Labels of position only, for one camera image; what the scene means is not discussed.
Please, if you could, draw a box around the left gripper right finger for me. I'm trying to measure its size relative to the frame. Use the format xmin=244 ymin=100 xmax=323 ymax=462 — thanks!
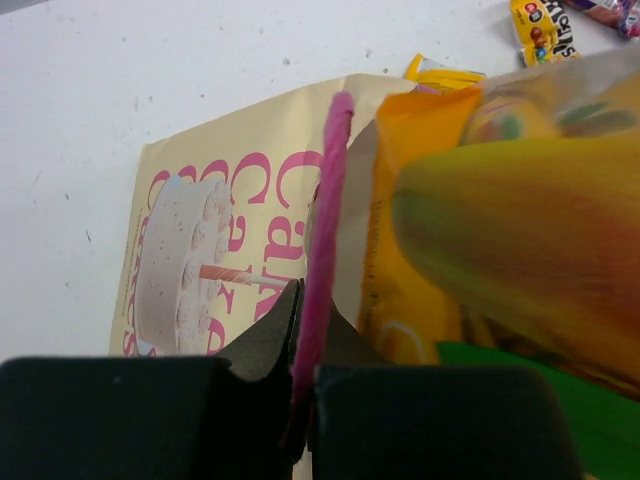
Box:
xmin=310 ymin=309 xmax=583 ymax=479

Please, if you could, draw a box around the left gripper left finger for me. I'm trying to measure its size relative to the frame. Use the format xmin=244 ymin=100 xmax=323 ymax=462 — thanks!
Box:
xmin=1 ymin=280 xmax=300 ymax=479

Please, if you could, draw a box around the green white snack packet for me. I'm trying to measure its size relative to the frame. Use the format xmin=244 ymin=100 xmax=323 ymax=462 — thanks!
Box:
xmin=437 ymin=342 xmax=640 ymax=480

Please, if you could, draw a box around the pink beige paper bag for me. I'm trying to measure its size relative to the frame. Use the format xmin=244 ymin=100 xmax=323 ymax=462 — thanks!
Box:
xmin=108 ymin=47 xmax=640 ymax=451

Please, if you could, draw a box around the yellow orange snack packet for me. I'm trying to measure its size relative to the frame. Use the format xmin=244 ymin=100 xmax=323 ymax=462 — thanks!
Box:
xmin=404 ymin=54 xmax=486 ymax=94

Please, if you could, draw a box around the yellow candy bag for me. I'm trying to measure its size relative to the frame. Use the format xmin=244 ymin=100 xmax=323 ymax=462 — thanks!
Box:
xmin=509 ymin=0 xmax=580 ymax=68

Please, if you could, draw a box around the purple snack packet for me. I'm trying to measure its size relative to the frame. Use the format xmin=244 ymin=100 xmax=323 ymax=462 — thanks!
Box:
xmin=566 ymin=0 xmax=639 ymax=40

